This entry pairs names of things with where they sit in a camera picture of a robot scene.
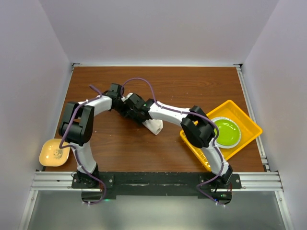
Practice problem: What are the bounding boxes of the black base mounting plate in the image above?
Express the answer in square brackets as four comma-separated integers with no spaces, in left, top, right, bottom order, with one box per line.
[71,172,242,204]

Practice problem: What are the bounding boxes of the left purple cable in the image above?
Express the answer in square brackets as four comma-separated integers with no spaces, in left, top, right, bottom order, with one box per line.
[59,84,107,206]

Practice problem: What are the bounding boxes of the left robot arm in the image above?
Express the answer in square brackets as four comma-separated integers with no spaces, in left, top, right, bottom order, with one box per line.
[59,83,129,188]

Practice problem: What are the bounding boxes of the purple cable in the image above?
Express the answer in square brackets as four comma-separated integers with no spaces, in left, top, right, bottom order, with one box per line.
[121,77,227,207]
[59,84,107,206]

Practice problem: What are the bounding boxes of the white cloth napkin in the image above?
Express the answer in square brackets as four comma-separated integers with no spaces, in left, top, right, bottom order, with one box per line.
[121,95,164,136]

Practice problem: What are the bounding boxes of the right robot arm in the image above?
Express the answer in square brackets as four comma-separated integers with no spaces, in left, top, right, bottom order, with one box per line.
[122,93,233,188]

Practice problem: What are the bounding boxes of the tan wooden plate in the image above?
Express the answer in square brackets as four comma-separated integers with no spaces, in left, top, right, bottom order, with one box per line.
[39,138,70,167]

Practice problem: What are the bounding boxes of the aluminium table frame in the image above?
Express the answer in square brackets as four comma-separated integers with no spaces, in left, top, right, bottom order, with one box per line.
[20,65,292,230]

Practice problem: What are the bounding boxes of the yellow plastic tray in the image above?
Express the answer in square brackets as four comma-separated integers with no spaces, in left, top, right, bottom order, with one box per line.
[179,100,262,172]

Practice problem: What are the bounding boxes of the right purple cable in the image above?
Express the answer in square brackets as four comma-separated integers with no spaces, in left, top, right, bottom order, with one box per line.
[121,77,227,207]

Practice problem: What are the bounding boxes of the green plate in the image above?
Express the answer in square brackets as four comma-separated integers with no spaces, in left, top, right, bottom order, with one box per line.
[212,116,241,149]

